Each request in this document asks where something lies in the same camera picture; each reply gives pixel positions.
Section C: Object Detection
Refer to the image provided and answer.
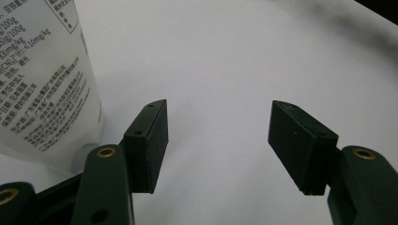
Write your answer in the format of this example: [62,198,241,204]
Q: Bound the white squeeze tube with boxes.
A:
[0,0,106,176]

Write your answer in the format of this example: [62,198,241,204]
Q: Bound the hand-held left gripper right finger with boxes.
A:
[268,99,340,196]

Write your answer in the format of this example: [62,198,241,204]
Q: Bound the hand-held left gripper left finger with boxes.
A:
[123,98,169,195]

